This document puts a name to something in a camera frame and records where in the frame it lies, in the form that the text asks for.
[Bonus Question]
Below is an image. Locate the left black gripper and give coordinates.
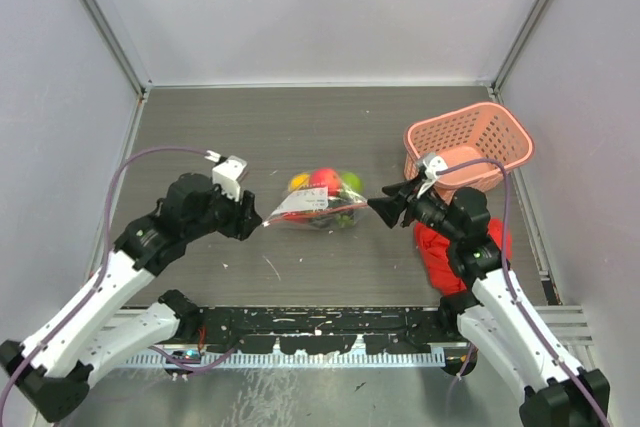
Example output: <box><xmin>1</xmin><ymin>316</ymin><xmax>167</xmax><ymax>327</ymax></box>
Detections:
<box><xmin>184</xmin><ymin>178</ymin><xmax>260</xmax><ymax>242</ymax></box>

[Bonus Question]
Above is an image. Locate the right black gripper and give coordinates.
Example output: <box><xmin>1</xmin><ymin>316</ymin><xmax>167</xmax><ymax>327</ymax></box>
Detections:
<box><xmin>368</xmin><ymin>173</ymin><xmax>463</xmax><ymax>243</ymax></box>

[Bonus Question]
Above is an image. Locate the green apple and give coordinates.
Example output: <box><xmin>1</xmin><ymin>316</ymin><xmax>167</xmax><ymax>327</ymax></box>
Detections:
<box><xmin>340</xmin><ymin>172</ymin><xmax>363</xmax><ymax>193</ymax></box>

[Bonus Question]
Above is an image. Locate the clear zip top bag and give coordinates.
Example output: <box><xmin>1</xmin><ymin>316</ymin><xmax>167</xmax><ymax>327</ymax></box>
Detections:
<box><xmin>262</xmin><ymin>184</ymin><xmax>368</xmax><ymax>231</ymax></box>

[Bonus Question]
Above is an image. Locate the red apple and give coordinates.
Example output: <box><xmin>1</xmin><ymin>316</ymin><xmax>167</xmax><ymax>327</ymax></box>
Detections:
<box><xmin>308</xmin><ymin>168</ymin><xmax>342</xmax><ymax>195</ymax></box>

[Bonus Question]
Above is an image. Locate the yellow pear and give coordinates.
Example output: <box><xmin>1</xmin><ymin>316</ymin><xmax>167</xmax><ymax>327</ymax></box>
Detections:
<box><xmin>288</xmin><ymin>172</ymin><xmax>310</xmax><ymax>192</ymax></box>

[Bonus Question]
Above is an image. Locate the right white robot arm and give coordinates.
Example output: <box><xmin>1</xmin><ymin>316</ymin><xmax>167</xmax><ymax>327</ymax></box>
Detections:
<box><xmin>368</xmin><ymin>176</ymin><xmax>610</xmax><ymax>426</ymax></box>

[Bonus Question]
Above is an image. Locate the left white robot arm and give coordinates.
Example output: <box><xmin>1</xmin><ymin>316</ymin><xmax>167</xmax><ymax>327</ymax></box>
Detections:
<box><xmin>1</xmin><ymin>174</ymin><xmax>262</xmax><ymax>423</ymax></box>

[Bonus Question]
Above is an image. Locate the red cloth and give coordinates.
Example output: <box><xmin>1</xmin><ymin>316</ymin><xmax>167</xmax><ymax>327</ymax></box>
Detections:
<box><xmin>412</xmin><ymin>216</ymin><xmax>514</xmax><ymax>297</ymax></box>

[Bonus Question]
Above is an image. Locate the pink plastic basket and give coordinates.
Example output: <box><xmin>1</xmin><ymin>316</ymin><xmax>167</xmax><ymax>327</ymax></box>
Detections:
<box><xmin>404</xmin><ymin>102</ymin><xmax>534</xmax><ymax>179</ymax></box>

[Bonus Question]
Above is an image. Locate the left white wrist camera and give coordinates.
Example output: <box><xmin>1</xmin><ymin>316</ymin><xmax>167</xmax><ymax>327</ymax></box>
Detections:
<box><xmin>205</xmin><ymin>150</ymin><xmax>248</xmax><ymax>202</ymax></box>

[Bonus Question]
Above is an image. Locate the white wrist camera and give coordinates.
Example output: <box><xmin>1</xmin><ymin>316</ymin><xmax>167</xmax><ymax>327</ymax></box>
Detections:
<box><xmin>415</xmin><ymin>152</ymin><xmax>448</xmax><ymax>197</ymax></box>
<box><xmin>205</xmin><ymin>150</ymin><xmax>248</xmax><ymax>202</ymax></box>

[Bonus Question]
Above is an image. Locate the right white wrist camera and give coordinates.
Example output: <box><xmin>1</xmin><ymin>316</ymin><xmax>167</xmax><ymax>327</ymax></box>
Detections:
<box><xmin>415</xmin><ymin>152</ymin><xmax>448</xmax><ymax>197</ymax></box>

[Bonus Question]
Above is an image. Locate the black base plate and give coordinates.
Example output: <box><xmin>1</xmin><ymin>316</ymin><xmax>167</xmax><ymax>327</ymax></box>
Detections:
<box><xmin>164</xmin><ymin>306</ymin><xmax>468</xmax><ymax>355</ymax></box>

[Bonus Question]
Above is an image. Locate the white slotted cable duct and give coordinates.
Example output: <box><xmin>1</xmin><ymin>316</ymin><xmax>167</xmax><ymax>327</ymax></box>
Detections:
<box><xmin>119</xmin><ymin>349</ymin><xmax>446</xmax><ymax>369</ymax></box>

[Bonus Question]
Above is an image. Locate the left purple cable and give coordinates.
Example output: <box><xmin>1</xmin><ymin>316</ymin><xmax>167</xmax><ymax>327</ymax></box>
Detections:
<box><xmin>0</xmin><ymin>145</ymin><xmax>221</xmax><ymax>418</ymax></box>

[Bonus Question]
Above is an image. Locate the purple cable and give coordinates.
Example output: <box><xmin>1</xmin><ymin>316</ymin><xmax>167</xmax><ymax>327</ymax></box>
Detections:
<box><xmin>0</xmin><ymin>145</ymin><xmax>221</xmax><ymax>418</ymax></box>
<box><xmin>429</xmin><ymin>157</ymin><xmax>611</xmax><ymax>427</ymax></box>

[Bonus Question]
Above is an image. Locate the left aluminium frame post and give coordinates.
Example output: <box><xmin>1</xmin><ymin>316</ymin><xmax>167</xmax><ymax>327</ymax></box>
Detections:
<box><xmin>80</xmin><ymin>0</ymin><xmax>150</xmax><ymax>99</ymax></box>

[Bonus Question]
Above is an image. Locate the aluminium frame post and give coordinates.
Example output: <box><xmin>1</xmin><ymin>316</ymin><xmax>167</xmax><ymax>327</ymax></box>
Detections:
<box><xmin>488</xmin><ymin>0</ymin><xmax>553</xmax><ymax>102</ymax></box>
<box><xmin>80</xmin><ymin>0</ymin><xmax>150</xmax><ymax>99</ymax></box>

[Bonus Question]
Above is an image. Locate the right aluminium frame post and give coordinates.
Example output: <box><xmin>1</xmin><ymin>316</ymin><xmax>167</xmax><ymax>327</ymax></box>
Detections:
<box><xmin>488</xmin><ymin>0</ymin><xmax>553</xmax><ymax>102</ymax></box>

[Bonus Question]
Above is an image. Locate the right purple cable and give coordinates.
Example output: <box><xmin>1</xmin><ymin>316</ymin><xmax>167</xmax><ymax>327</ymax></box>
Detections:
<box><xmin>429</xmin><ymin>157</ymin><xmax>611</xmax><ymax>427</ymax></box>

